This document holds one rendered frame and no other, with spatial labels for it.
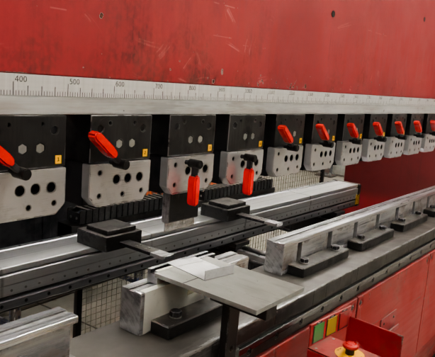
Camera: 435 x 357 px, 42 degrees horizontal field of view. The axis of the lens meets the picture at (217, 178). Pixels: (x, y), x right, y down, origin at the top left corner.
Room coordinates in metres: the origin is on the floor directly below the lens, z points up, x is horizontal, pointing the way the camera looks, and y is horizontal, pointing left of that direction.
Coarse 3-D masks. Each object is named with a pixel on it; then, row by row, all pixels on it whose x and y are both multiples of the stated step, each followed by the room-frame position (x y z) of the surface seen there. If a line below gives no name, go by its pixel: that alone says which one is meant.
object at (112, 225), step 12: (84, 228) 1.37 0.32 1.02; (96, 228) 1.35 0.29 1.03; (108, 228) 1.35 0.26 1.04; (120, 228) 1.36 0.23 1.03; (132, 228) 1.39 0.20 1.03; (84, 240) 1.35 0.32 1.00; (96, 240) 1.33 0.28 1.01; (108, 240) 1.31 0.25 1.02; (120, 240) 1.34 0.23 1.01; (132, 240) 1.38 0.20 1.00; (144, 252) 1.29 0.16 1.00; (156, 252) 1.28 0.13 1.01; (168, 252) 1.29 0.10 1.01
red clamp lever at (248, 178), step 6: (240, 156) 1.33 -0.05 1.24; (246, 156) 1.31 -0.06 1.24; (252, 156) 1.31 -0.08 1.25; (252, 162) 1.32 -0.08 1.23; (246, 168) 1.32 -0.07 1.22; (252, 168) 1.31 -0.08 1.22; (246, 174) 1.31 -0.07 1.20; (252, 174) 1.31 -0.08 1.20; (246, 180) 1.31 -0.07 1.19; (252, 180) 1.31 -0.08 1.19; (246, 186) 1.31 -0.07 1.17; (252, 186) 1.31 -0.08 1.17; (246, 192) 1.31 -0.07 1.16
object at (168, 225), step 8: (168, 200) 1.19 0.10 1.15; (176, 200) 1.21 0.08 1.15; (184, 200) 1.23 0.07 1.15; (168, 208) 1.19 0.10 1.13; (176, 208) 1.21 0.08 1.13; (184, 208) 1.23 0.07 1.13; (192, 208) 1.25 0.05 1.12; (168, 216) 1.19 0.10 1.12; (176, 216) 1.21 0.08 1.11; (184, 216) 1.23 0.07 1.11; (192, 216) 1.25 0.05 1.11; (168, 224) 1.20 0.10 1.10; (176, 224) 1.23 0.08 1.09; (184, 224) 1.25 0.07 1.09; (192, 224) 1.27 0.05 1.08
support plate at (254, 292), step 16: (208, 256) 1.29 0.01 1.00; (160, 272) 1.16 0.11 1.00; (176, 272) 1.17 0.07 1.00; (240, 272) 1.20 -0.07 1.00; (256, 272) 1.21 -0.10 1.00; (192, 288) 1.09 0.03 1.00; (208, 288) 1.09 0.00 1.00; (224, 288) 1.09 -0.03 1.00; (240, 288) 1.10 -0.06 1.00; (256, 288) 1.11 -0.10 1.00; (272, 288) 1.12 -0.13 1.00; (288, 288) 1.12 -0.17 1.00; (240, 304) 1.02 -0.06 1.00; (256, 304) 1.03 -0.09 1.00; (272, 304) 1.04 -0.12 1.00
